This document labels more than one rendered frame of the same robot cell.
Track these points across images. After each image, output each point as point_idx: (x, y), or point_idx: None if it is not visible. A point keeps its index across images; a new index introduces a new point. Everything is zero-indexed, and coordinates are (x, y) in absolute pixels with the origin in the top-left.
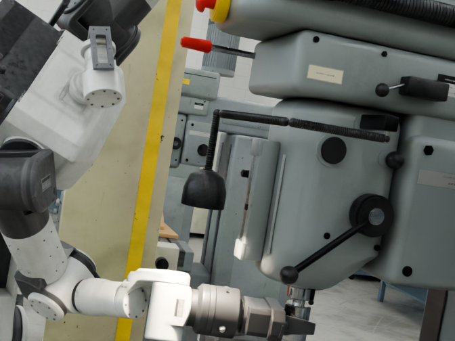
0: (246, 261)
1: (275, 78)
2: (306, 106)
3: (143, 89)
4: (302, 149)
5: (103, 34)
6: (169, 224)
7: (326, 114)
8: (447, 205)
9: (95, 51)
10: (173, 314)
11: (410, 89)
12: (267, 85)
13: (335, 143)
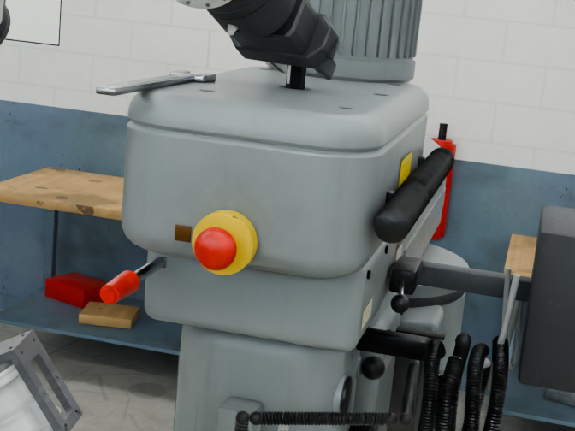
0: None
1: (280, 325)
2: (317, 351)
3: None
4: (317, 410)
5: (36, 352)
6: None
7: (341, 354)
8: (385, 384)
9: (50, 399)
10: None
11: (414, 288)
12: (246, 328)
13: (349, 386)
